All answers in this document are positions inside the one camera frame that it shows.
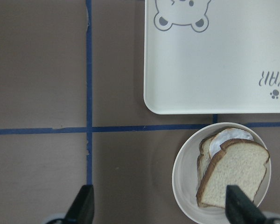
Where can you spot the toy fried egg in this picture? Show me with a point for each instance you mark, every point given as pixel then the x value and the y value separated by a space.
pixel 226 140

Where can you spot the cream bear serving tray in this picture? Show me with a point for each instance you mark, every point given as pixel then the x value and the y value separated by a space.
pixel 212 56

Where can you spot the cream round plate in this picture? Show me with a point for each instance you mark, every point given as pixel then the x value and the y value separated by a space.
pixel 185 178

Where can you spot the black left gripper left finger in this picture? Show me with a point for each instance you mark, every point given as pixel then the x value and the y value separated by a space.
pixel 82 209

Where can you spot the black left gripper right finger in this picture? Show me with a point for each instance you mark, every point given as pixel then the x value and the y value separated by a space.
pixel 239 209

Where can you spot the bread slice on plate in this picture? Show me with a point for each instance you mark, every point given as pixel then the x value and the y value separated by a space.
pixel 204 158

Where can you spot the bread slice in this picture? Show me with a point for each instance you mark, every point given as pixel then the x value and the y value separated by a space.
pixel 239 162
pixel 204 158

